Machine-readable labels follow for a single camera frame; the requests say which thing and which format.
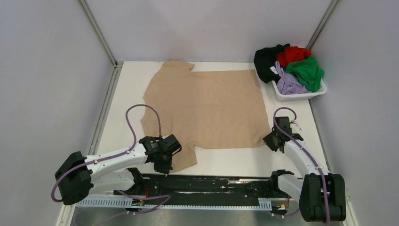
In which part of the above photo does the aluminium frame rail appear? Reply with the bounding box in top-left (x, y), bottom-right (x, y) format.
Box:
top-left (57, 193), bottom-right (349, 226)

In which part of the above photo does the white slotted cable duct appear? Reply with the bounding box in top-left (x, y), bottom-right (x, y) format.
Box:
top-left (75, 196), bottom-right (272, 211)

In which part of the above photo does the white plastic basket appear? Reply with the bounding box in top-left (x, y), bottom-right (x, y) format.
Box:
top-left (272, 80), bottom-right (327, 102)

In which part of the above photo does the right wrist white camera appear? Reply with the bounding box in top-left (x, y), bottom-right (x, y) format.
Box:
top-left (290, 120), bottom-right (302, 131)

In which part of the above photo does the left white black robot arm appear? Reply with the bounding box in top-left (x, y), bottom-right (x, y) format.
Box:
top-left (51, 135), bottom-right (182, 205)

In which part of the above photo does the lilac t-shirt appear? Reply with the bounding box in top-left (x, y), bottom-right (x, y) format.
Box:
top-left (274, 61), bottom-right (311, 95)

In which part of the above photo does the red t-shirt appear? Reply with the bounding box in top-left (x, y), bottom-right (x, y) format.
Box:
top-left (277, 46), bottom-right (312, 67)

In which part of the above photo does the beige t-shirt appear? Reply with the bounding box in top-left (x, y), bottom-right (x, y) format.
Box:
top-left (141, 60), bottom-right (271, 172)

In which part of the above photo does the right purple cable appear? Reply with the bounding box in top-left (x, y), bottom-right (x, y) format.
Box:
top-left (268, 107), bottom-right (331, 224)

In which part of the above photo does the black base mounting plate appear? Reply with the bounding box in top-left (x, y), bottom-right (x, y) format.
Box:
top-left (112, 168), bottom-right (288, 206)

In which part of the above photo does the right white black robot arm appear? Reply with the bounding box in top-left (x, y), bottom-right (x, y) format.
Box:
top-left (263, 117), bottom-right (346, 223)

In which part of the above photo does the green t-shirt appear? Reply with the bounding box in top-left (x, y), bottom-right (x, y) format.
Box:
top-left (286, 56), bottom-right (325, 92)

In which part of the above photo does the black t-shirt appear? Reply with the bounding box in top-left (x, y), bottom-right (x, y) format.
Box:
top-left (254, 43), bottom-right (290, 83)

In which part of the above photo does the purple cable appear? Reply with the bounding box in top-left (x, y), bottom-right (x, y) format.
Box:
top-left (268, 107), bottom-right (331, 224)
top-left (51, 104), bottom-right (172, 226)

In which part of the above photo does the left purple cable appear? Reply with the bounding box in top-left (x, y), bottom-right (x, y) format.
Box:
top-left (51, 104), bottom-right (172, 226)

